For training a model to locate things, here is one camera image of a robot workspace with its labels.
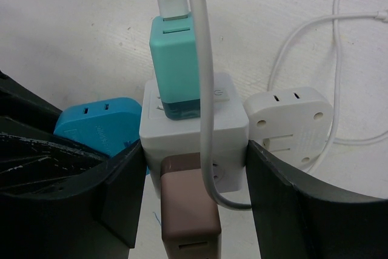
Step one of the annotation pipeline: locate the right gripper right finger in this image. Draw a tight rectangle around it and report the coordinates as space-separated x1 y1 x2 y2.
246 141 387 258

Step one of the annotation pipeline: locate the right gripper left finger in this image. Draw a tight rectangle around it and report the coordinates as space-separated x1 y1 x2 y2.
1 142 146 258

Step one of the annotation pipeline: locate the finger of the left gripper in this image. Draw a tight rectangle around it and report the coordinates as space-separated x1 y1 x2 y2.
1 73 108 193

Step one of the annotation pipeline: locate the blue plug adapter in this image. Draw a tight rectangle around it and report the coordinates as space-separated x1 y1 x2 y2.
53 97 142 158

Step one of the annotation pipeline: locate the white cube power socket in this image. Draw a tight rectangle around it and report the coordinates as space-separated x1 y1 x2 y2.
139 73 249 195

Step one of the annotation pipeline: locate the white flat plug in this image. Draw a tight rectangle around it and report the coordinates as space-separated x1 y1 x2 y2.
244 87 333 170

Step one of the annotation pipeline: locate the brown USB charger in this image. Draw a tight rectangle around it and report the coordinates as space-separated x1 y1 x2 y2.
160 153 222 259

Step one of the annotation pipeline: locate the teal USB charger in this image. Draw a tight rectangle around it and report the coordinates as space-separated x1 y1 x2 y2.
149 14 200 120

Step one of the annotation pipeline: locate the white socket power cord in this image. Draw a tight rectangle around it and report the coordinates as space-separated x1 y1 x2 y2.
184 0 253 210

